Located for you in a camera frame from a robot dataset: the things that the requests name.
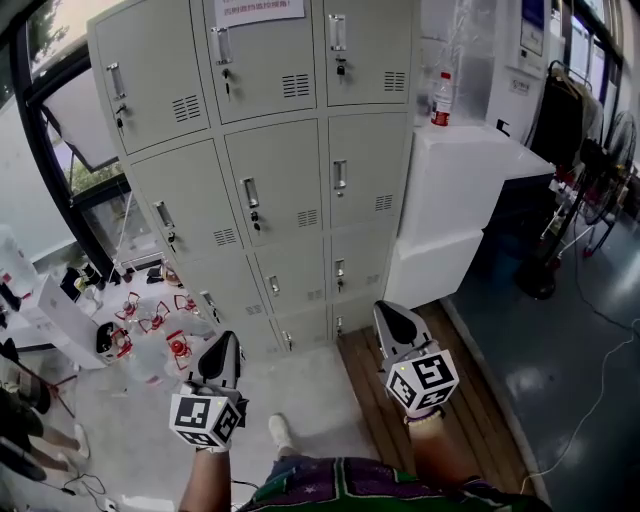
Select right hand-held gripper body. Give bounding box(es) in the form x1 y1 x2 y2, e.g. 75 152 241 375
382 343 460 419

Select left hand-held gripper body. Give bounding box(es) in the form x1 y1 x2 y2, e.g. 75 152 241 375
168 383 250 449

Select grey metal locker door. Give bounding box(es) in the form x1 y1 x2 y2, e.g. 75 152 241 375
128 138 246 264
223 118 325 247
322 0 415 107

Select grey metal locker cabinet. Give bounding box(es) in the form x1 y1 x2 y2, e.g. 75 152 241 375
87 0 416 356

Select person's right forearm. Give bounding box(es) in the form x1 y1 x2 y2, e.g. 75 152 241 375
407 422 476 484

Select person's left forearm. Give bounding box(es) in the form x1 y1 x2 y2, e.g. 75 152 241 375
178 449 232 512

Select group of clear water jugs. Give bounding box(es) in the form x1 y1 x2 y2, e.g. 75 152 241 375
110 259 221 386

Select wooden pallet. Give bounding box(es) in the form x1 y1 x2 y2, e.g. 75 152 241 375
337 299 531 494

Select person's white left shoe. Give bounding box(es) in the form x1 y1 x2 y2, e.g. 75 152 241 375
267 412 295 451

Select small white waste bin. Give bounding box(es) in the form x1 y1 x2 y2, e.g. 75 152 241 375
95 322 132 364

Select person's purple green jersey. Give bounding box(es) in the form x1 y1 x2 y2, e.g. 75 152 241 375
177 452 554 512

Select white power strip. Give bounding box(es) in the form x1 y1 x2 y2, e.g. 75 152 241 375
83 494 120 512

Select black floor fan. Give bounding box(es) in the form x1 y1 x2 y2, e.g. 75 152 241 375
514 109 640 301

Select dark bottle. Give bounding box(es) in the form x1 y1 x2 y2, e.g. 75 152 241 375
81 261 107 292

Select white cardboard box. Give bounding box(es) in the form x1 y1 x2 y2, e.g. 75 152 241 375
32 274 109 369

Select dark bulky bag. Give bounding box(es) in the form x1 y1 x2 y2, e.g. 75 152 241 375
0 339 51 416

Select metal trolley red parts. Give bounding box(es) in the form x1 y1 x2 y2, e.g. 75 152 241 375
542 164 616 256

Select white table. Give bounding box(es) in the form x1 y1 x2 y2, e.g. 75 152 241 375
492 134 558 261

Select black hanging garment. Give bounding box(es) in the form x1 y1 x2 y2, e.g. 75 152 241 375
530 74 586 166

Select tilted frosted window sash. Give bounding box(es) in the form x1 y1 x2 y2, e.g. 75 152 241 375
42 67 124 172

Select clear plastic sheet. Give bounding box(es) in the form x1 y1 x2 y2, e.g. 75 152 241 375
418 0 490 124

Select white paper notice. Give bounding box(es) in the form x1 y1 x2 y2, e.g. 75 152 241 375
213 0 306 29

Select beaded bracelet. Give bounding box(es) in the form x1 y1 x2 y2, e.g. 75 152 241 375
403 408 446 426

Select black window frame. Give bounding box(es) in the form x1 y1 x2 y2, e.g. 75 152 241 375
9 0 166 281

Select blue wall poster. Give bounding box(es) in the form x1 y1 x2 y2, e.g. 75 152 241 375
519 0 545 57

